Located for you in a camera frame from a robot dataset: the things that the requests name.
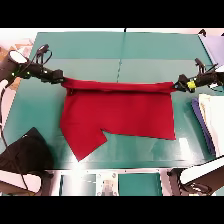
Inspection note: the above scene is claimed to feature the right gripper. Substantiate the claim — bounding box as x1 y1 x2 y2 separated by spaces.
173 73 190 93

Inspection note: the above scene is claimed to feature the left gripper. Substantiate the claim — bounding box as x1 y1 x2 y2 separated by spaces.
49 68 66 85

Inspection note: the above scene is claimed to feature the red T-shirt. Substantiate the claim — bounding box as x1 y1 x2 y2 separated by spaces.
59 76 177 163

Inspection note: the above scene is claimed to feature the lavender garment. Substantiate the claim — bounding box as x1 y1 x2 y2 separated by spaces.
198 33 224 69

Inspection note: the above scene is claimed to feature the blue garment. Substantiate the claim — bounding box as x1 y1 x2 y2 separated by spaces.
190 97 218 158

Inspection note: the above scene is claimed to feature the black garment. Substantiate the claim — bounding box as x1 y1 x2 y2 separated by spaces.
0 126 55 175

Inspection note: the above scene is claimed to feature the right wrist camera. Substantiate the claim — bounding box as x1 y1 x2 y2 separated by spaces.
194 57 208 75

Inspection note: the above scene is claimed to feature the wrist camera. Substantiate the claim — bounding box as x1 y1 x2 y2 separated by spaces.
194 57 208 75
33 43 54 66

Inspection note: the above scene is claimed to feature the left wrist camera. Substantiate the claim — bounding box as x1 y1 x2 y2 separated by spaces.
33 43 54 66

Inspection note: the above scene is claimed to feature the silver frame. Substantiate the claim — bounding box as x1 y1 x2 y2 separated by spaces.
42 167 176 197

